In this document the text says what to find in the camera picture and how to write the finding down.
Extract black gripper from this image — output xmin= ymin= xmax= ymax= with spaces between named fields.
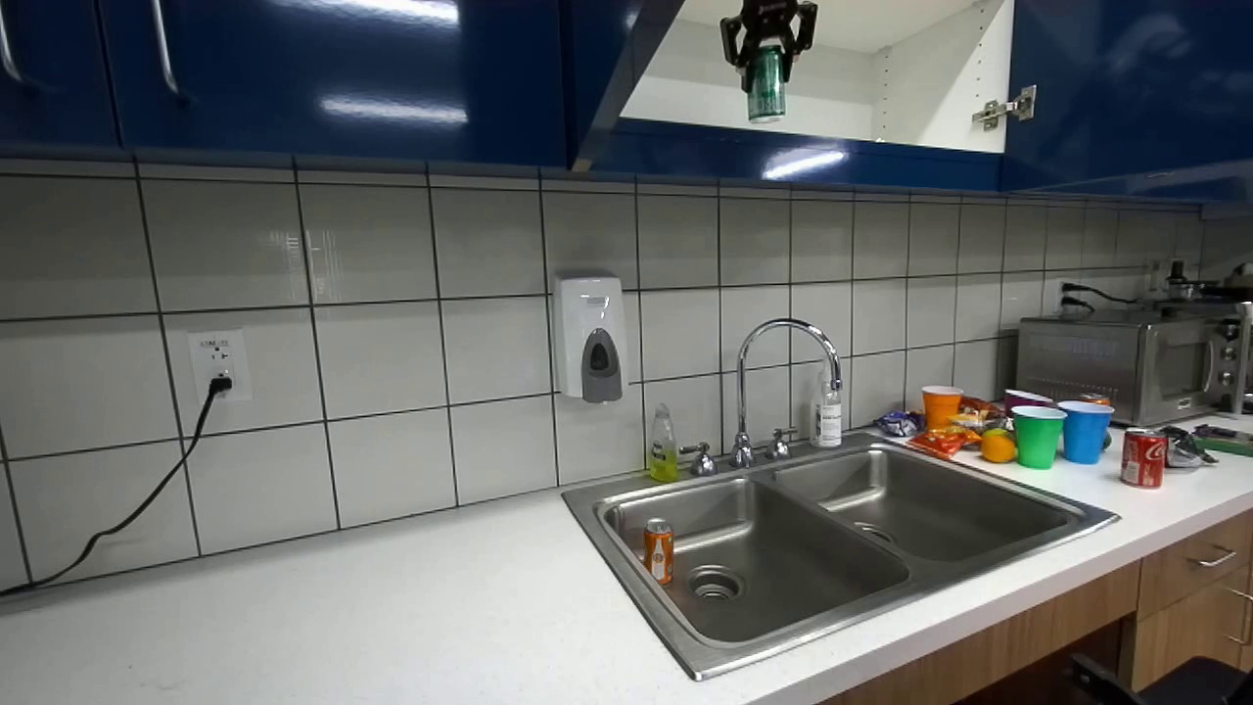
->
xmin=716 ymin=0 xmax=822 ymax=79

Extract green soda can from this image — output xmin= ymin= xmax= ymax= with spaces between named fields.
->
xmin=743 ymin=46 xmax=785 ymax=127

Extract open white interior cabinet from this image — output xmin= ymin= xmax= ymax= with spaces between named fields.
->
xmin=592 ymin=0 xmax=1032 ymax=191

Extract blue open cabinet door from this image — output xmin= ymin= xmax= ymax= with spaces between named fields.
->
xmin=567 ymin=0 xmax=689 ymax=176
xmin=1003 ymin=0 xmax=1253 ymax=203

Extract silver cabinet hinge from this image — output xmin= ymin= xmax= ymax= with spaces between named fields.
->
xmin=969 ymin=84 xmax=1045 ymax=135

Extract orange soda can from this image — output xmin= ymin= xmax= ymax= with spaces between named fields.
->
xmin=636 ymin=514 xmax=677 ymax=587

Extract red soda can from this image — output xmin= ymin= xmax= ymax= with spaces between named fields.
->
xmin=1121 ymin=422 xmax=1170 ymax=495

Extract chrome gooseneck faucet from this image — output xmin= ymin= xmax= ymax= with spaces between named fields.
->
xmin=733 ymin=314 xmax=849 ymax=471

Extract clear pump bottle white label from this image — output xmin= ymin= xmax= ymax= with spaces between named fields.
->
xmin=810 ymin=364 xmax=849 ymax=452

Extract orange plastic cup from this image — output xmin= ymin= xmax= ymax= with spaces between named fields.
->
xmin=918 ymin=384 xmax=968 ymax=431

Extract blue chip bag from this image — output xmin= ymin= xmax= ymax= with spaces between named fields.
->
xmin=874 ymin=409 xmax=929 ymax=444

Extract yellow-green dish soap bottle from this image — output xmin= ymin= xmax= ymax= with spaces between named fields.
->
xmin=640 ymin=403 xmax=686 ymax=491

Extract orange snack bag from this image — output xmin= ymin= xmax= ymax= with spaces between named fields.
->
xmin=912 ymin=396 xmax=1015 ymax=463

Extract orange fruit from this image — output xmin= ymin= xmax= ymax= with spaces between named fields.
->
xmin=973 ymin=429 xmax=1020 ymax=465

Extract silver toaster oven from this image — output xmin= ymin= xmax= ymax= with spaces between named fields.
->
xmin=1015 ymin=303 xmax=1253 ymax=429

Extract green plastic cup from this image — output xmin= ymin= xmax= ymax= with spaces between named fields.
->
xmin=1010 ymin=403 xmax=1070 ymax=475

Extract stainless steel double sink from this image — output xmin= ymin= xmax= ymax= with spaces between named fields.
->
xmin=559 ymin=434 xmax=1125 ymax=686

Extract blue plastic cup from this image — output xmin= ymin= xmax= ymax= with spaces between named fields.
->
xmin=1053 ymin=400 xmax=1115 ymax=465

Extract green flat object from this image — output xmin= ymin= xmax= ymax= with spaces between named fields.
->
xmin=1191 ymin=422 xmax=1253 ymax=463

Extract wooden base drawers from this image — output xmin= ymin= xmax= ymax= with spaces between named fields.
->
xmin=819 ymin=506 xmax=1253 ymax=705

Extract white wall soap dispenser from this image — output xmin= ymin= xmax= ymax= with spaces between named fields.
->
xmin=544 ymin=271 xmax=631 ymax=409

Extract black wall plug cable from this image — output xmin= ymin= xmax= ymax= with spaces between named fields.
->
xmin=1057 ymin=279 xmax=1160 ymax=318

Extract closed blue wall cabinets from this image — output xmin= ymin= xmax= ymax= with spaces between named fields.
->
xmin=0 ymin=0 xmax=576 ymax=174

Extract silver cabinet door handle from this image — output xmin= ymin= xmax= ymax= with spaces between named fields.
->
xmin=0 ymin=0 xmax=24 ymax=87
xmin=148 ymin=0 xmax=182 ymax=97

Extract white wall outlet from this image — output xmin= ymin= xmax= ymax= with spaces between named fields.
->
xmin=182 ymin=330 xmax=249 ymax=409

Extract black power cord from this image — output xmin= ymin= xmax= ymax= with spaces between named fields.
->
xmin=0 ymin=375 xmax=234 ymax=605

